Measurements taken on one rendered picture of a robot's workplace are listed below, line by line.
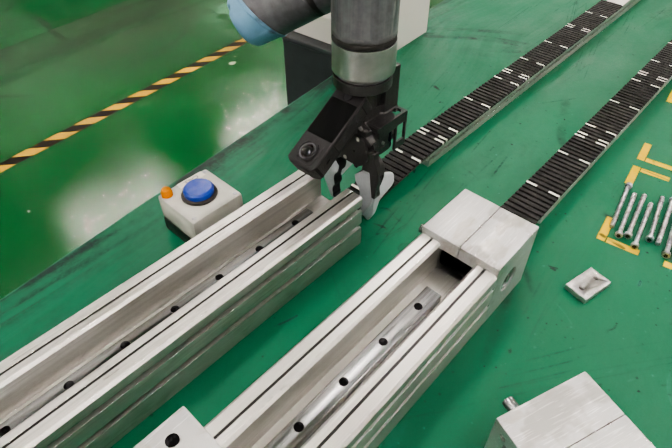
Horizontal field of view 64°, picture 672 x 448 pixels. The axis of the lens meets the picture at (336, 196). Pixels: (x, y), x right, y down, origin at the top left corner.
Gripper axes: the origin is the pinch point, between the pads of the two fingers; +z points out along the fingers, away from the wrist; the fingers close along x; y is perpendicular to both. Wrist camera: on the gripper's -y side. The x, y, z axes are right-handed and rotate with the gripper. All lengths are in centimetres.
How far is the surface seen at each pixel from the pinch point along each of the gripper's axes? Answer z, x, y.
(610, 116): -1.5, -18.8, 44.5
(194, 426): -10.7, -15.5, -35.7
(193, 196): -5.3, 12.0, -16.6
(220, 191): -4.1, 11.4, -12.9
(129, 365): -6.7, -4.3, -35.6
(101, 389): -6.7, -4.6, -38.5
